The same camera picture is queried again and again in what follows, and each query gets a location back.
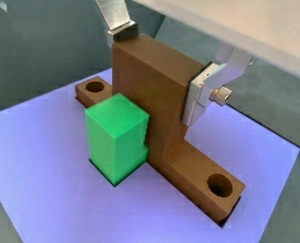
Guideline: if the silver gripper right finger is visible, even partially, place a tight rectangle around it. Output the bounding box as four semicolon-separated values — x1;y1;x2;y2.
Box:
184;44;253;126

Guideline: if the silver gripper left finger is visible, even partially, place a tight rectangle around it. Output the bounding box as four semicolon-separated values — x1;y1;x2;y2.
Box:
94;0;138;47

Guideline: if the brown T-shaped block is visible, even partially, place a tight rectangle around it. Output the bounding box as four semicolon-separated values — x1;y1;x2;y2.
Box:
75;34;245;224

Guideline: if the green U-shaped block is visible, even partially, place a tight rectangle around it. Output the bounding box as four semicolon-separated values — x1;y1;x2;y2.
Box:
86;93;150;186

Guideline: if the purple base block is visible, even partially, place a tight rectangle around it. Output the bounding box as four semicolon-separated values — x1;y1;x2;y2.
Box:
0;85;300;243

